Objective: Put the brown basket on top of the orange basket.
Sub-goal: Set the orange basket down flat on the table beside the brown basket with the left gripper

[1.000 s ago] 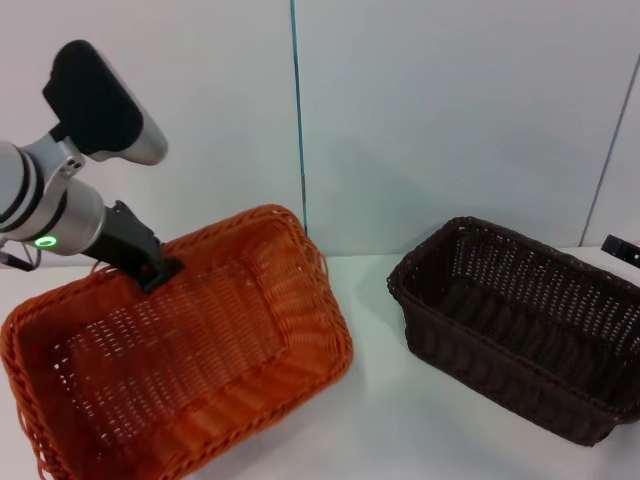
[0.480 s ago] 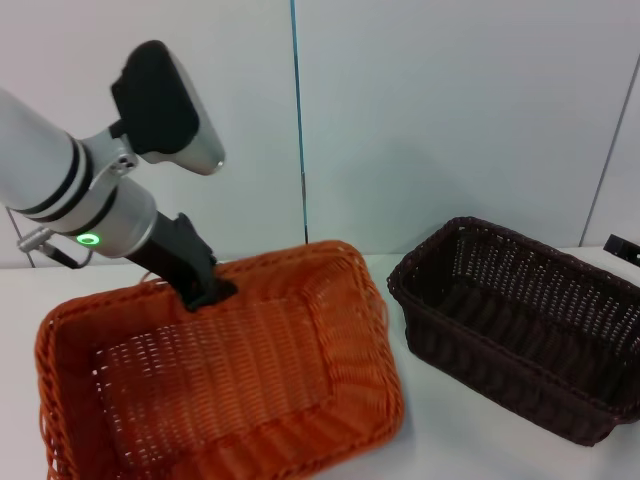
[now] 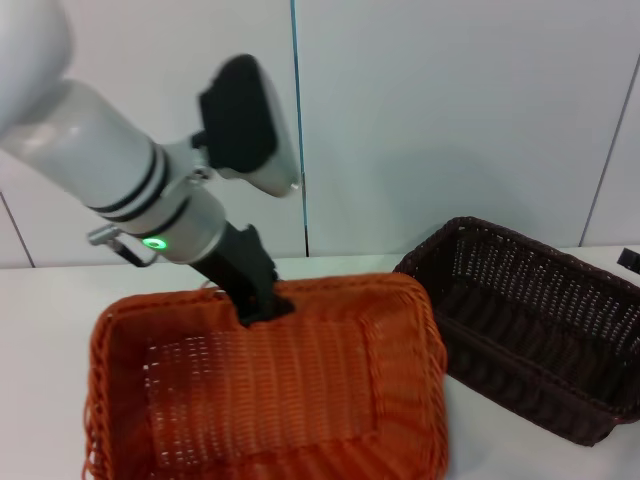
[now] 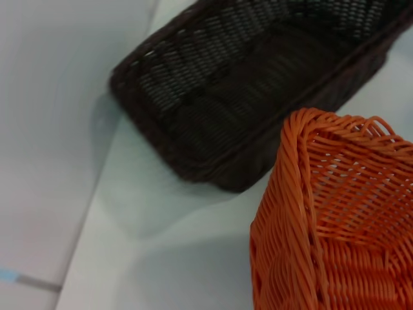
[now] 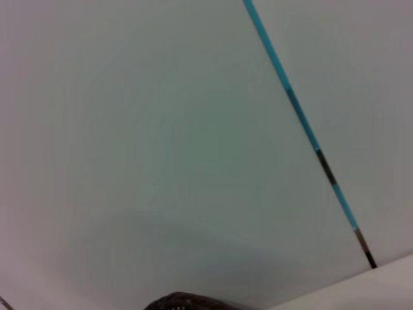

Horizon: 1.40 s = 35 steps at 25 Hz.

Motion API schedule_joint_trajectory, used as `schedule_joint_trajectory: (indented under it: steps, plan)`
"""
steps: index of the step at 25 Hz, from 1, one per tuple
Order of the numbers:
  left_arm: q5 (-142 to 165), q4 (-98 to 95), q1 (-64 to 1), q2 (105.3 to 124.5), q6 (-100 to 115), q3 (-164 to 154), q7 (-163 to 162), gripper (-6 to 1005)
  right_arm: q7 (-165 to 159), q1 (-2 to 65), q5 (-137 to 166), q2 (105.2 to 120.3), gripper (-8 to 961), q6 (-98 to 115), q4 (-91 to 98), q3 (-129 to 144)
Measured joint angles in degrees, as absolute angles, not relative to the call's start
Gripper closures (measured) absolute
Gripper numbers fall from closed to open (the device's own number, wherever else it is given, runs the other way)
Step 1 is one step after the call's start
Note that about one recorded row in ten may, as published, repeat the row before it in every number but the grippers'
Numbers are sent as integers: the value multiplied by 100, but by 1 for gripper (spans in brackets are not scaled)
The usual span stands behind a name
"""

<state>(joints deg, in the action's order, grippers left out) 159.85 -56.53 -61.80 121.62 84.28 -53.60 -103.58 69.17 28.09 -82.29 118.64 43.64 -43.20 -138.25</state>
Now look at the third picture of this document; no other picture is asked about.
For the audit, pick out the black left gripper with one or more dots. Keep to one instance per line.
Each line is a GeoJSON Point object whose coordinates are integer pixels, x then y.
{"type": "Point", "coordinates": [235, 260]}

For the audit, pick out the orange woven plastic basket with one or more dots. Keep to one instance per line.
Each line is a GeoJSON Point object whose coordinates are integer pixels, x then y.
{"type": "Point", "coordinates": [280, 390]}

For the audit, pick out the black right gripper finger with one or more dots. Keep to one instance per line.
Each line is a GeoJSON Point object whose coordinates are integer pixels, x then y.
{"type": "Point", "coordinates": [630, 261]}

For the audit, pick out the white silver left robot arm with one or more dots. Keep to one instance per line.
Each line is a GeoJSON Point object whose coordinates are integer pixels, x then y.
{"type": "Point", "coordinates": [90, 140]}

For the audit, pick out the dark brown woven basket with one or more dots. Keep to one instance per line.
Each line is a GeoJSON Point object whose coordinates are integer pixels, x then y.
{"type": "Point", "coordinates": [525, 350]}

